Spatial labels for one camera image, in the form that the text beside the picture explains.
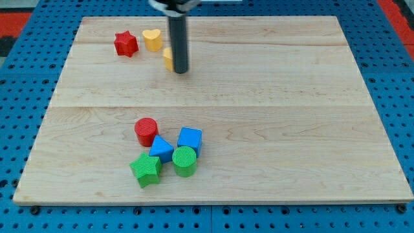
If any wooden board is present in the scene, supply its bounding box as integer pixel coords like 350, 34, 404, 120
14, 16, 413, 206

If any green cylinder block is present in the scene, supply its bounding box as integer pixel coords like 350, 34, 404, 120
172, 146, 197, 177

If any red star block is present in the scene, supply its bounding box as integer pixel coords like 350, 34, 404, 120
114, 30, 139, 57

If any blue triangle block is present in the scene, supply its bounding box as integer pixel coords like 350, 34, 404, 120
149, 135, 174, 164

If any yellow block behind rod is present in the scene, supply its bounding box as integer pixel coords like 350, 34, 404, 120
162, 47, 175, 72

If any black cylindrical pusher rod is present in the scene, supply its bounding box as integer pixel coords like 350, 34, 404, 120
168, 14, 189, 74

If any red cylinder block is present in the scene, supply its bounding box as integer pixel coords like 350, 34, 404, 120
134, 117, 158, 147

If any green star block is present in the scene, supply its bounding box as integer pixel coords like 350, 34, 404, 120
129, 153, 162, 188

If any blue cube block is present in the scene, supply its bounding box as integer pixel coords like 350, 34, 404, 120
177, 128, 202, 158

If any yellow heart block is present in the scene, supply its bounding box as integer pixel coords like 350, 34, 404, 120
142, 29, 163, 52

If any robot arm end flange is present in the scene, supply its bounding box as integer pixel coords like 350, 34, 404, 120
148, 0, 201, 17

